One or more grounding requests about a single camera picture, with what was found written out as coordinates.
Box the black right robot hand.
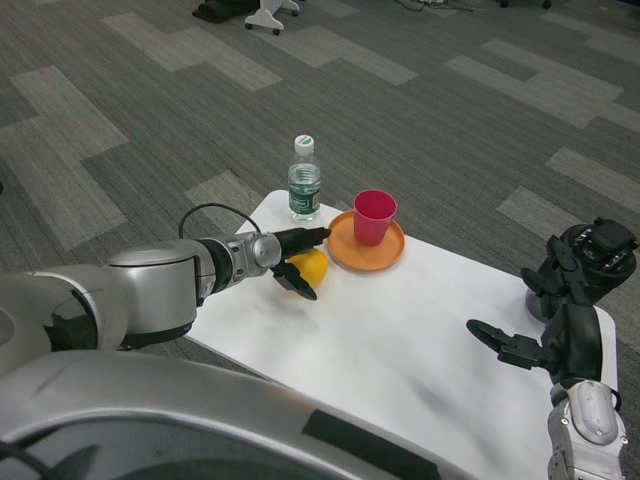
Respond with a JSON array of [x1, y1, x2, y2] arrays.
[[466, 234, 604, 389]]

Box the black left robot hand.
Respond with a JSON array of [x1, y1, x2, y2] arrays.
[[269, 226, 332, 301]]

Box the yellow lemon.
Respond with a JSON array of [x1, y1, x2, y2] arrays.
[[288, 248, 330, 290]]

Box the clear plastic water bottle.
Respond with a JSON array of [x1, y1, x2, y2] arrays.
[[287, 133, 322, 224]]

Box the orange round plate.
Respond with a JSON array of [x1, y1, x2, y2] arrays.
[[327, 209, 407, 272]]

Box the pink plastic cup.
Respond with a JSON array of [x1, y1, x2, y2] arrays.
[[353, 189, 399, 248]]

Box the black cylindrical container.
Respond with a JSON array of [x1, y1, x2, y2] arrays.
[[524, 217, 640, 322]]

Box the white rolling stand base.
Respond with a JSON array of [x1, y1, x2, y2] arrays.
[[243, 0, 301, 36]]

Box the silver robot chest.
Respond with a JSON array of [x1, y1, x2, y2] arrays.
[[0, 349, 481, 480]]

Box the black bag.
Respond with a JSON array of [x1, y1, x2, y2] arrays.
[[192, 0, 261, 25]]

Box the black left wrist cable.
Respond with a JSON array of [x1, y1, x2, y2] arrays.
[[178, 202, 262, 242]]

